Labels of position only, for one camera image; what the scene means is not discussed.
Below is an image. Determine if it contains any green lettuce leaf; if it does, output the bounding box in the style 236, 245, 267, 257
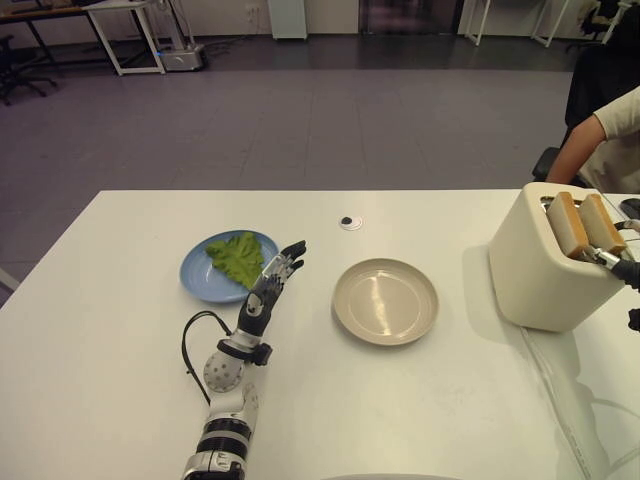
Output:
205, 230, 267, 292

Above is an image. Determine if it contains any black office chair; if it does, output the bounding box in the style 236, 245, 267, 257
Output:
0, 33, 59, 107

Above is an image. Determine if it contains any bread slice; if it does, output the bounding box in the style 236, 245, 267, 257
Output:
578, 193, 628, 257
545, 191, 589, 260

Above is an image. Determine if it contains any white cord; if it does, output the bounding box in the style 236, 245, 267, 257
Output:
518, 324, 640, 480

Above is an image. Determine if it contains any person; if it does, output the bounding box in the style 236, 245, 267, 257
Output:
544, 83, 640, 195

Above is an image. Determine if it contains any beige plate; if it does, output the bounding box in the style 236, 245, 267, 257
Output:
330, 257, 441, 347

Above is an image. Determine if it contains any blue plate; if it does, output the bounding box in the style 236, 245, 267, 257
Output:
178, 229, 281, 305

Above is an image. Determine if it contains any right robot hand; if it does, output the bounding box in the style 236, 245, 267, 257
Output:
585, 218, 640, 332

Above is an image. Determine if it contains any cream toaster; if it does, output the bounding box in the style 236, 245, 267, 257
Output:
488, 181, 637, 334

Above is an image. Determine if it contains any black cable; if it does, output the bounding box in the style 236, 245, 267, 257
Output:
181, 310, 237, 407

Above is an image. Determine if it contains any white cabinet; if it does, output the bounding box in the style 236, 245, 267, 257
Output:
267, 0, 308, 41

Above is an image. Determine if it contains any white wheeled machine base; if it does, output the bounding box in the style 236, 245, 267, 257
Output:
155, 0, 209, 72

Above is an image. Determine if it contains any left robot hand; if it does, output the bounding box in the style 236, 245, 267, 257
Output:
235, 240, 308, 340

